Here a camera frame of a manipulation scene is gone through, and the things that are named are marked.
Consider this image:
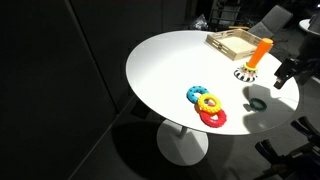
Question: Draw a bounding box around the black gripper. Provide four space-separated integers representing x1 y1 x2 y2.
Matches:
273 57 304 91

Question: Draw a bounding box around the dark green toy ring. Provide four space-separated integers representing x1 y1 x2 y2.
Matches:
249 97 268 112

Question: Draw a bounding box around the grey chair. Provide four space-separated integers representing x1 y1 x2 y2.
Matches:
247 4 295 40

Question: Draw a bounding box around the small white side table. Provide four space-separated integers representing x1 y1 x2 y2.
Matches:
298 18 320 36

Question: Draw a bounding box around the wooden tray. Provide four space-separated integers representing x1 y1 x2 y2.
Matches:
204 28 264 62

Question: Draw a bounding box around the dark metal rack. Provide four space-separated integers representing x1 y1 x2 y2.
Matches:
209 0 248 28

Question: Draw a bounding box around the lime green toy ring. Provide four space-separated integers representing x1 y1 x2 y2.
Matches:
242 62 259 74

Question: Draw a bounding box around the black white striped ring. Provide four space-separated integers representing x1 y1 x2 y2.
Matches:
233 67 258 83

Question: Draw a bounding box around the orange stacking post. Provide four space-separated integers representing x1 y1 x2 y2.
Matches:
246 37 274 70

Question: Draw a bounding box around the red toy ring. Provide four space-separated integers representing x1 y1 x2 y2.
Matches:
198 108 228 129

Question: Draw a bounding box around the orange yellow bumpy ring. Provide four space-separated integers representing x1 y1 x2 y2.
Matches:
196 93 222 115

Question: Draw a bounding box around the blue toy ring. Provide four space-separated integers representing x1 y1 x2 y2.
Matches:
185 85 210 105

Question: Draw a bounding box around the white table pedestal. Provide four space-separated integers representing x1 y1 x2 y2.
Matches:
156 118 210 167

